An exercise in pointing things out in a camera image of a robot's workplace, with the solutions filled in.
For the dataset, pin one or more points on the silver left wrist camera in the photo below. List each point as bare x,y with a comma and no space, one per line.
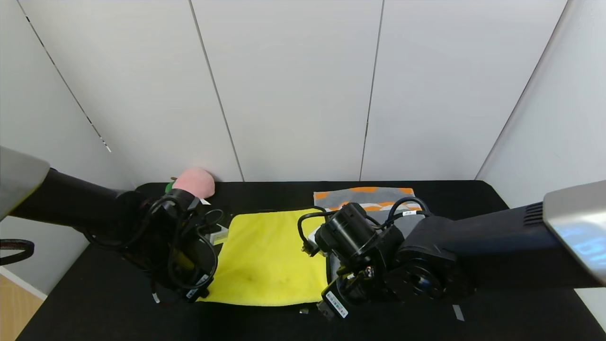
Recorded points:
220,233

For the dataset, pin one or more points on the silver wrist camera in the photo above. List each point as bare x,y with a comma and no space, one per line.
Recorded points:
220,233
313,237

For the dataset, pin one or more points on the pink peach plush toy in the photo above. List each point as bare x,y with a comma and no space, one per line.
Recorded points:
196,180

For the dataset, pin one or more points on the grey towel with orange stripes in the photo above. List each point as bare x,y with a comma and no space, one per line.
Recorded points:
341,195

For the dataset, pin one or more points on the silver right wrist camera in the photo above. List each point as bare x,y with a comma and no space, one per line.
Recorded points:
313,237

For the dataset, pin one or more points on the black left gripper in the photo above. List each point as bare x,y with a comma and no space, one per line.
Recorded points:
197,287

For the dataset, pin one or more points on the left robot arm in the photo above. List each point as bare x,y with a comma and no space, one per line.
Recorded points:
71,199

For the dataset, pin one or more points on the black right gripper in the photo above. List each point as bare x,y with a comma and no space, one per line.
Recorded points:
335,303

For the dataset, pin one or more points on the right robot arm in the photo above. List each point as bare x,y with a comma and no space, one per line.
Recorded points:
473,246

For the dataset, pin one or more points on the yellow microfibre towel black trim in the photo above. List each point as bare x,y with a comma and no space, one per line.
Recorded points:
270,255

